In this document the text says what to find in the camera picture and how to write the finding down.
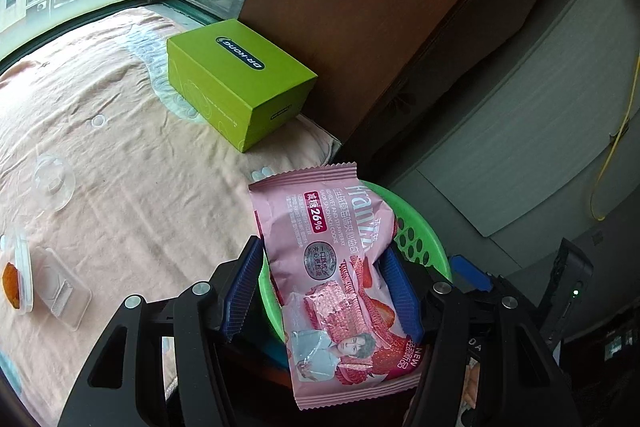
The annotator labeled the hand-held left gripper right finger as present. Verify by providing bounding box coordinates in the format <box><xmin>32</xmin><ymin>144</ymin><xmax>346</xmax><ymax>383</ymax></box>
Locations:
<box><xmin>380</xmin><ymin>244</ymin><xmax>573</xmax><ymax>427</ymax></box>

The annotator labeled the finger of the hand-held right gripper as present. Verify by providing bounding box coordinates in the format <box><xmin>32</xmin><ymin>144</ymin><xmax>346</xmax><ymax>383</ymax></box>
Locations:
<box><xmin>450</xmin><ymin>255</ymin><xmax>494</xmax><ymax>293</ymax></box>

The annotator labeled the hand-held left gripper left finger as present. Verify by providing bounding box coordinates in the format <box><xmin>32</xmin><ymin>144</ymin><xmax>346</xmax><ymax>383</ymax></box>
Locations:
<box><xmin>57</xmin><ymin>236</ymin><xmax>266</xmax><ymax>427</ymax></box>

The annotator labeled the green plastic mesh basket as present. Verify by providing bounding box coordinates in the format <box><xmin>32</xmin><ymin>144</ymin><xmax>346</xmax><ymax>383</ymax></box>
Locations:
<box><xmin>257</xmin><ymin>181</ymin><xmax>454</xmax><ymax>344</ymax></box>

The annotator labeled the pink snack packet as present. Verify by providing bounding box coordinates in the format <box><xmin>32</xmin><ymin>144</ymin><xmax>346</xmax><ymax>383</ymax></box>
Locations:
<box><xmin>248</xmin><ymin>162</ymin><xmax>432</xmax><ymax>412</ymax></box>

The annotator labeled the person's right hand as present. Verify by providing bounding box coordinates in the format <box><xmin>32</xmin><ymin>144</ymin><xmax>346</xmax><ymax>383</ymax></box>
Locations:
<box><xmin>462</xmin><ymin>357</ymin><xmax>494</xmax><ymax>414</ymax></box>

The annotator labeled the pink printed blanket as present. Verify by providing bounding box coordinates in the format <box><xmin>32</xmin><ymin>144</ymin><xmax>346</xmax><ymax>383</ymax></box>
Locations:
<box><xmin>0</xmin><ymin>4</ymin><xmax>342</xmax><ymax>408</ymax></box>

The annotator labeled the clear plastic tray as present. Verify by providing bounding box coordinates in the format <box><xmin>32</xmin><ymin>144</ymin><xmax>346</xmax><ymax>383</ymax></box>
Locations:
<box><xmin>31</xmin><ymin>247</ymin><xmax>93</xmax><ymax>332</ymax></box>

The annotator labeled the green cardboard box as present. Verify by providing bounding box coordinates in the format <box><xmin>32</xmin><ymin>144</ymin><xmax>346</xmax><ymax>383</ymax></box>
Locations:
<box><xmin>166</xmin><ymin>19</ymin><xmax>319</xmax><ymax>154</ymax></box>

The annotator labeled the clear plastic lid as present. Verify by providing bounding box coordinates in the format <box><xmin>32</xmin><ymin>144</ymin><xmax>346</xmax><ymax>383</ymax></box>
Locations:
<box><xmin>32</xmin><ymin>154</ymin><xmax>76</xmax><ymax>212</ymax></box>

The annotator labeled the clear container with orange food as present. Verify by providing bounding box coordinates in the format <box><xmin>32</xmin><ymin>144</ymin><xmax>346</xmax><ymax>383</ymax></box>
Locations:
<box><xmin>0</xmin><ymin>231</ymin><xmax>35</xmax><ymax>313</ymax></box>

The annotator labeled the brown wooden cabinet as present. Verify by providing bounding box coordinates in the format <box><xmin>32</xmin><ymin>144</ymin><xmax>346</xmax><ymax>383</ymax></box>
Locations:
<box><xmin>237</xmin><ymin>0</ymin><xmax>576</xmax><ymax>198</ymax></box>

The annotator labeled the yellow cable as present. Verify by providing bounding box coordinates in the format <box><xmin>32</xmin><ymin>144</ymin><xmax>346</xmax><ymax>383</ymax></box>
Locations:
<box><xmin>590</xmin><ymin>42</ymin><xmax>640</xmax><ymax>222</ymax></box>

